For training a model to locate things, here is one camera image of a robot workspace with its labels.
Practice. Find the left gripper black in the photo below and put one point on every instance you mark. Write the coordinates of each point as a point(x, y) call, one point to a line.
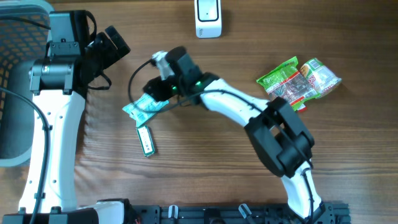
point(113, 53)

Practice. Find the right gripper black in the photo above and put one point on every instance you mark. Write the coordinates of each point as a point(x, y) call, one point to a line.
point(160, 93)

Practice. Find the light blue tissue pack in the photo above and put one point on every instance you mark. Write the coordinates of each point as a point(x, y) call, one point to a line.
point(144, 109)

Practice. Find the green white gum box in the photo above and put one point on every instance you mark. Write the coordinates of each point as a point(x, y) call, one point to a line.
point(146, 140)

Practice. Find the green snack bag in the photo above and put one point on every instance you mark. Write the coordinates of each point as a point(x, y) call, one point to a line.
point(287, 82)

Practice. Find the red stick packet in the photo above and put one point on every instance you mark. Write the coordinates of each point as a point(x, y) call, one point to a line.
point(302, 108)

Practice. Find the instant noodle cup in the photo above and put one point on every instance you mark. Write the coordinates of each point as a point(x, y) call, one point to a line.
point(320, 77)

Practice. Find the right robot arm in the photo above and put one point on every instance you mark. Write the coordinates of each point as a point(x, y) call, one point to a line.
point(279, 137)

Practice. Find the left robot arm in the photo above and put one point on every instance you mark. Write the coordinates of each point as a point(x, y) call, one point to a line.
point(75, 55)

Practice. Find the white barcode scanner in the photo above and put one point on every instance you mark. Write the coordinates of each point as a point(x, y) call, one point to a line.
point(208, 19)

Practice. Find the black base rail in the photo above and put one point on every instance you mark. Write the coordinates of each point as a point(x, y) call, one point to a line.
point(278, 213)

